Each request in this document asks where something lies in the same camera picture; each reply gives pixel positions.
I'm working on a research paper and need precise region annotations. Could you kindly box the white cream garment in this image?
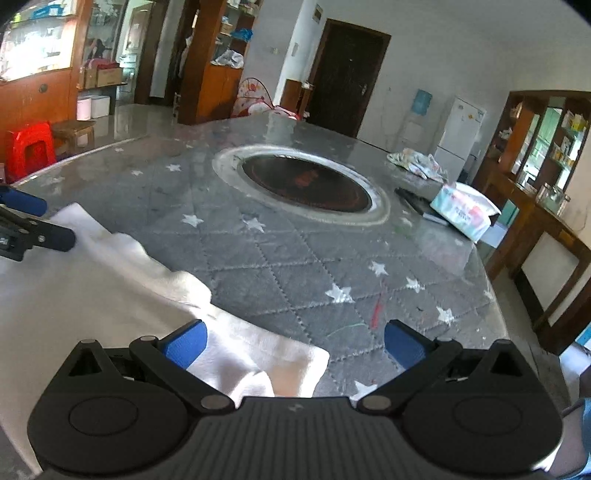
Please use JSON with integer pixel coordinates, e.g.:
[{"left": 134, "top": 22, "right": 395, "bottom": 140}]
[{"left": 1, "top": 204, "right": 329, "bottom": 473}]

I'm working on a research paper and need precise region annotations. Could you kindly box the red plastic stool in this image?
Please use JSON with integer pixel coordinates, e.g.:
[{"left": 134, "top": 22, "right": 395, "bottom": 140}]
[{"left": 5, "top": 122, "right": 56, "bottom": 183}]

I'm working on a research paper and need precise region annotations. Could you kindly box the grey star quilted table cover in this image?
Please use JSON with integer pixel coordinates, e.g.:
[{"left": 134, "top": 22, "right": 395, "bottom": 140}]
[{"left": 20, "top": 114, "right": 507, "bottom": 395}]

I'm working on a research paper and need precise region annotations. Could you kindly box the tissue box pastel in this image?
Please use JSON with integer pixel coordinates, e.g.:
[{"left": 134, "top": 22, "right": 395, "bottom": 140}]
[{"left": 430, "top": 182, "right": 501, "bottom": 243}]

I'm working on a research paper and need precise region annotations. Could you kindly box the wooden side table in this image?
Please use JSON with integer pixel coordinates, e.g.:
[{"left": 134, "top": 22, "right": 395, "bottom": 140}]
[{"left": 481, "top": 167, "right": 590, "bottom": 355}]

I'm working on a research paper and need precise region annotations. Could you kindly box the floral crumpled cloth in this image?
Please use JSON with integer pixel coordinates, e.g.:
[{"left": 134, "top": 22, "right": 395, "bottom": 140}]
[{"left": 387, "top": 148, "right": 449, "bottom": 184}]

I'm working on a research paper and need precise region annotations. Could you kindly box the round black induction cooktop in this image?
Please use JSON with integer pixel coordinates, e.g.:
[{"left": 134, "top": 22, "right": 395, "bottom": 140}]
[{"left": 212, "top": 144, "right": 391, "bottom": 227}]

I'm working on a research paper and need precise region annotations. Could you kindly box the white refrigerator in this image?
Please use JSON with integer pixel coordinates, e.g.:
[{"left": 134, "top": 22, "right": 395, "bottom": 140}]
[{"left": 433, "top": 97, "right": 486, "bottom": 183}]

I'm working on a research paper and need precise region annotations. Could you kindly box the polka dot play tent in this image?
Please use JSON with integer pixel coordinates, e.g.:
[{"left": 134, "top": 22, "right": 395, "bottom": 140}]
[{"left": 230, "top": 77, "right": 301, "bottom": 121}]

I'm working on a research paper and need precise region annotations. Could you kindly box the wooden display cabinet right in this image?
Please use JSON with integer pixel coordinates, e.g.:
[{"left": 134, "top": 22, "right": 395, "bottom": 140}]
[{"left": 479, "top": 90, "right": 591, "bottom": 204}]

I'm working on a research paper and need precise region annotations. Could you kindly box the wooden shelf cabinet left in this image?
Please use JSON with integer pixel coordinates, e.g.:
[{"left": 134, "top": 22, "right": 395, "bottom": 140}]
[{"left": 177, "top": 0, "right": 263, "bottom": 125}]

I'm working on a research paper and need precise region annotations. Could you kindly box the dark wooden door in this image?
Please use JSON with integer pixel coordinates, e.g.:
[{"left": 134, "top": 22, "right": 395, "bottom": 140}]
[{"left": 308, "top": 19, "right": 391, "bottom": 138}]

